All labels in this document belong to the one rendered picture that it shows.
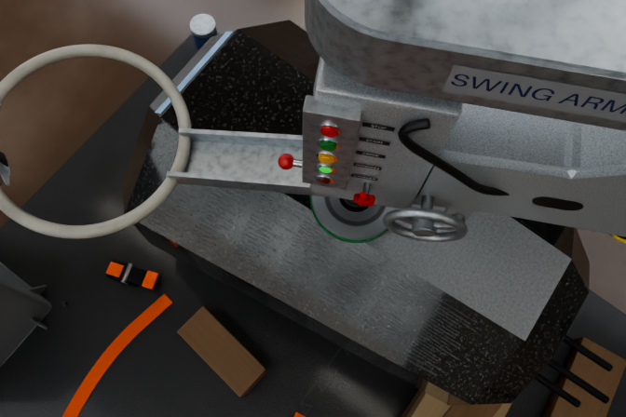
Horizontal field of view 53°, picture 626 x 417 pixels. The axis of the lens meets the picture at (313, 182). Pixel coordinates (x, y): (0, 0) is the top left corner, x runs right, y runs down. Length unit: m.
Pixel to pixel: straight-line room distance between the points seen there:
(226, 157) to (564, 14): 0.91
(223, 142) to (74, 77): 1.34
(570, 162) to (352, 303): 0.76
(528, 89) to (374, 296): 0.90
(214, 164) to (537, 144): 0.76
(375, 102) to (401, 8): 0.16
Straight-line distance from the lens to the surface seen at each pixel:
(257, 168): 1.44
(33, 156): 2.65
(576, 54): 0.75
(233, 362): 2.14
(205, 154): 1.50
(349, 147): 0.94
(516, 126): 1.04
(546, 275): 1.59
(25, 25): 2.95
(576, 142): 1.04
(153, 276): 2.29
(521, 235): 1.60
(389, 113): 0.86
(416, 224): 1.13
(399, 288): 1.54
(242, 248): 1.66
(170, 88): 1.57
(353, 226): 1.49
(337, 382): 2.25
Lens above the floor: 2.26
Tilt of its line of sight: 70 degrees down
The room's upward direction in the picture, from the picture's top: 3 degrees clockwise
